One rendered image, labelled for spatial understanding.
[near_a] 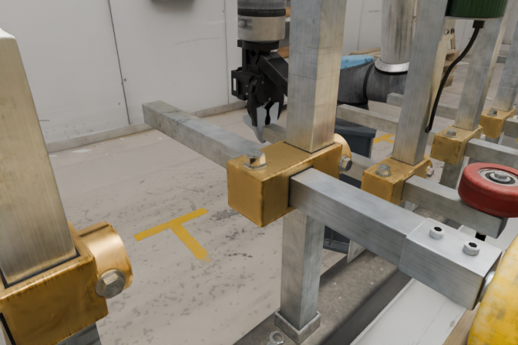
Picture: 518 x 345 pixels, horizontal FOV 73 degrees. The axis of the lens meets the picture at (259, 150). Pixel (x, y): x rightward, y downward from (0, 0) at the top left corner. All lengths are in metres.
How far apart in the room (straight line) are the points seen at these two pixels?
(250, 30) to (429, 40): 0.30
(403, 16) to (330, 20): 0.99
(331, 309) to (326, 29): 0.39
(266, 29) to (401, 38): 0.75
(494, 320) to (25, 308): 0.25
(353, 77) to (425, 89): 0.92
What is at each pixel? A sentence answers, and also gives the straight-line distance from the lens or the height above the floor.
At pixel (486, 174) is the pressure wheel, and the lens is 0.52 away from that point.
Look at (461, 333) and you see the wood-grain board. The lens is 0.30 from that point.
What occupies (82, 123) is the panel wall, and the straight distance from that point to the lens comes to 3.04.
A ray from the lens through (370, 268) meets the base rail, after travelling 0.63.
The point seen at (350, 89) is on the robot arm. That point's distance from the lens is 1.46.
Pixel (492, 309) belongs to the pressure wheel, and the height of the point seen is 0.96.
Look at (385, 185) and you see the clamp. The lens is 0.53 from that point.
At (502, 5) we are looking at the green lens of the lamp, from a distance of 0.52.
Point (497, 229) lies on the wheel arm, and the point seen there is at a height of 0.85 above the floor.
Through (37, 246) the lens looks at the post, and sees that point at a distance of 0.23.
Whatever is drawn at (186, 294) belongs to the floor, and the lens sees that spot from 1.55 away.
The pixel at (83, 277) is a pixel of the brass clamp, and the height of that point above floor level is 0.96.
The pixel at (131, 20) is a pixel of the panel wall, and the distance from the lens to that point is 3.02.
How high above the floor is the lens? 1.11
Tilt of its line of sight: 25 degrees down
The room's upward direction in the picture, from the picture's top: straight up
